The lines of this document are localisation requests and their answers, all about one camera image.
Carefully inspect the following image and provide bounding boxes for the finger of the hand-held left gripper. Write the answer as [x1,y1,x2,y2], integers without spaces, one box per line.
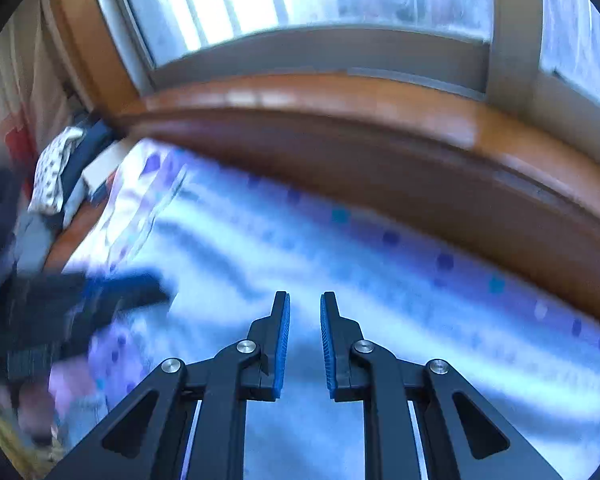
[82,271,172,313]

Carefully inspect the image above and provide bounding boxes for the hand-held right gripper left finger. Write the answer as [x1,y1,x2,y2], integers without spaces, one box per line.
[45,291,292,480]

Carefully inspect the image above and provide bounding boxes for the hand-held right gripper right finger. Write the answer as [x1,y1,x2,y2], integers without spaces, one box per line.
[320,291,563,480]

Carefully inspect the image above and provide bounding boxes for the light blue jeans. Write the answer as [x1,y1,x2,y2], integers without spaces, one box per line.
[145,180,600,480]

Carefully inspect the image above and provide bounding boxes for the person's left forearm yellow sleeve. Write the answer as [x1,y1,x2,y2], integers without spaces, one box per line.
[0,395,68,478]

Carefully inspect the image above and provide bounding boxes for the pile of clothes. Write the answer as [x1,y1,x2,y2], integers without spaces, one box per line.
[15,110,126,271]

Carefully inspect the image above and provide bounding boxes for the person's left hand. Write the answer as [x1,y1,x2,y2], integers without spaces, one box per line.
[12,365,99,443]

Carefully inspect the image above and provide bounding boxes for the purple dotted bed sheet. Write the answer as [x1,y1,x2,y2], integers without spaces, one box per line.
[60,137,600,480]

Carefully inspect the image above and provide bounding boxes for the red wall paper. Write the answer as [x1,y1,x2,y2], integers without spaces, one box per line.
[0,105,36,176]

